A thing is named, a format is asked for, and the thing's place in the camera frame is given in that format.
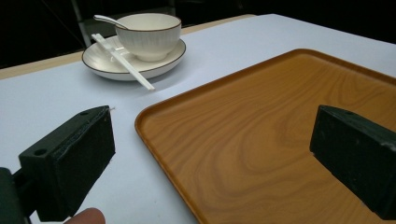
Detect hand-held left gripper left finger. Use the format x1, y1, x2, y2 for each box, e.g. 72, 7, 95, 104
18, 105, 117, 222

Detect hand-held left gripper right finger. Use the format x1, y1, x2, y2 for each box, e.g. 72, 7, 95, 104
309, 105, 396, 221

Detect wooden tray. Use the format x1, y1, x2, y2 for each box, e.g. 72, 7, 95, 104
134, 48, 396, 224

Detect white plate with dark rim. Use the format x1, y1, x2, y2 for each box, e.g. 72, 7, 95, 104
81, 35, 187, 82

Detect white chopsticks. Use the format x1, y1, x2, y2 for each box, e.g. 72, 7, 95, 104
91, 33, 156, 91

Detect white spoon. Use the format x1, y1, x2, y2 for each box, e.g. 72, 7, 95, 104
92, 14, 129, 31

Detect white ribbed bowl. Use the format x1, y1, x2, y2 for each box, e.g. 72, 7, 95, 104
114, 12, 182, 63

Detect metal stand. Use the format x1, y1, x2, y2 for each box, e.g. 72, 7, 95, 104
70, 0, 92, 49

